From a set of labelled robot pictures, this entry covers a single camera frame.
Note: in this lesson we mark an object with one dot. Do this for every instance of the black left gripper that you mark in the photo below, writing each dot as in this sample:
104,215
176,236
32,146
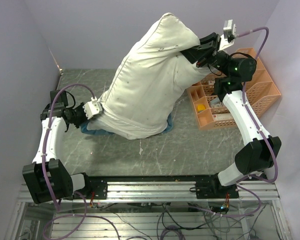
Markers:
84,119

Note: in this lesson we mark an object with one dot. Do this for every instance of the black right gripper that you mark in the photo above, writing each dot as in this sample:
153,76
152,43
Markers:
208,46

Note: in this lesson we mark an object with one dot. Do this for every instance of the blue houndstooth bear pillowcase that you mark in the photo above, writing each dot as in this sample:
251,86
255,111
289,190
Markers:
109,124

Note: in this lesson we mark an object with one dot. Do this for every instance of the white pillow insert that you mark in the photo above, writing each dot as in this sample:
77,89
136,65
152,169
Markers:
154,74

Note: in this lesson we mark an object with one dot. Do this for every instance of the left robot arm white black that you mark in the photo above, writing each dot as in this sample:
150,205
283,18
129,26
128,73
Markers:
55,122

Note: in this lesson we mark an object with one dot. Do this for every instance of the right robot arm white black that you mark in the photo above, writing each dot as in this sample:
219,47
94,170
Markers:
260,149

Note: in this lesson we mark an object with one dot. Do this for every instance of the light blue stapler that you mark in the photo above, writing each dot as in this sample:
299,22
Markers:
214,101

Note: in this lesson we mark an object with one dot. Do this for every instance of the yellow object in organizer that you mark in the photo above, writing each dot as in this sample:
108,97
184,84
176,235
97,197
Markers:
200,108

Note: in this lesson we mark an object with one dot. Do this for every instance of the orange plastic file organizer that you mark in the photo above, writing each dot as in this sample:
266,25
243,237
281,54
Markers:
243,86

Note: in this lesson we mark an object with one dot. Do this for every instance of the white red box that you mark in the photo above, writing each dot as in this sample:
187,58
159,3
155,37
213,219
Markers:
222,117

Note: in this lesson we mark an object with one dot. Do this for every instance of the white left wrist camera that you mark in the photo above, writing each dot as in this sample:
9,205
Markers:
92,108

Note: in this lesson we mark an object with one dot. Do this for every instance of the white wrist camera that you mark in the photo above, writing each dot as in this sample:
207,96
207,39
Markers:
92,108
228,35

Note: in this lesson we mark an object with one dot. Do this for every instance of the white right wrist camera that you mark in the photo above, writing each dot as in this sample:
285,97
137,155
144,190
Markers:
228,35

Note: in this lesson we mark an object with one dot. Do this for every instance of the aluminium rail frame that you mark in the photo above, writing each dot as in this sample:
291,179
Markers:
128,192

